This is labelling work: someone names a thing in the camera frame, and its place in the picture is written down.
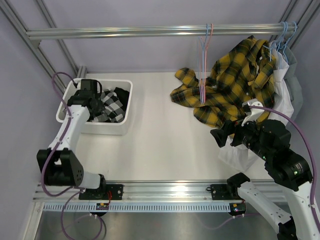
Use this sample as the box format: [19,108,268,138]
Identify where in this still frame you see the light blue wire hangers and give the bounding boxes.
[264,21,298,63]

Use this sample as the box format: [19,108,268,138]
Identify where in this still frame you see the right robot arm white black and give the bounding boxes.
[210,119,320,240]

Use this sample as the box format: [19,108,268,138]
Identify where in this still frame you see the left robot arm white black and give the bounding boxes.
[36,79,108,200]

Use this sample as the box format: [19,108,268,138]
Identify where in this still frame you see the white plastic bin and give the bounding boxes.
[55,78,133,136]

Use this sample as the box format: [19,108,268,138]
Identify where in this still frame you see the yellow black plaid shirt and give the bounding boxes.
[170,36,276,128]

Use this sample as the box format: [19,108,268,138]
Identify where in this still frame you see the right aluminium frame post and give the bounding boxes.
[279,0,320,50]

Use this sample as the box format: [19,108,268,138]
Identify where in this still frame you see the aluminium front rail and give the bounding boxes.
[32,181,288,203]

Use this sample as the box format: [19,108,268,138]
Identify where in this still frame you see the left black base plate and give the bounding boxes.
[78,183,125,217]

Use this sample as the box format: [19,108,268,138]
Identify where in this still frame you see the aluminium hanging rail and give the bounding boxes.
[26,22,298,40]

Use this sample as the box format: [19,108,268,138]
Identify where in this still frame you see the grey garment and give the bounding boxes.
[284,48,304,120]

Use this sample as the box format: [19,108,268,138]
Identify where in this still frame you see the left aluminium frame post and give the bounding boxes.
[0,0,87,78]

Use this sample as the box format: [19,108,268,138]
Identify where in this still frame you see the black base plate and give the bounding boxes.
[78,183,125,217]
[206,183,247,217]

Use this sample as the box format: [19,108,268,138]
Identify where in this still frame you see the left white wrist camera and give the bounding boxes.
[72,78,81,90]

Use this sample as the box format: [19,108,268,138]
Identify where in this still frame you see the white slotted cable duct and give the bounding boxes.
[43,202,231,213]

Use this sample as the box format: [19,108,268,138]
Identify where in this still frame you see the aluminium frame post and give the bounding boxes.
[279,0,320,50]
[0,0,87,78]

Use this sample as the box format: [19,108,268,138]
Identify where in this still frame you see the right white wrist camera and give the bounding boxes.
[241,98,264,127]

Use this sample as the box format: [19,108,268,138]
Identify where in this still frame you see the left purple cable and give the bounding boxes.
[40,71,106,240]

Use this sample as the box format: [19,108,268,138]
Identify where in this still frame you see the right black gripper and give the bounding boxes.
[210,112,272,161]

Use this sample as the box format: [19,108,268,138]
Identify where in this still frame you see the light blue wire hanger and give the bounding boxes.
[197,23,209,104]

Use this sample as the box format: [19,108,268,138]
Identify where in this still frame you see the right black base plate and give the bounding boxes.
[206,183,247,217]

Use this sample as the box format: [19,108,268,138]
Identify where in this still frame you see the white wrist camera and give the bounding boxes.
[72,78,81,90]
[241,98,264,127]

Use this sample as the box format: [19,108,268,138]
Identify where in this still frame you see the pink wire hanger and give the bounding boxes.
[204,23,214,101]

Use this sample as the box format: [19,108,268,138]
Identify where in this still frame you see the black white checkered shirt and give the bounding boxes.
[89,87,130,123]

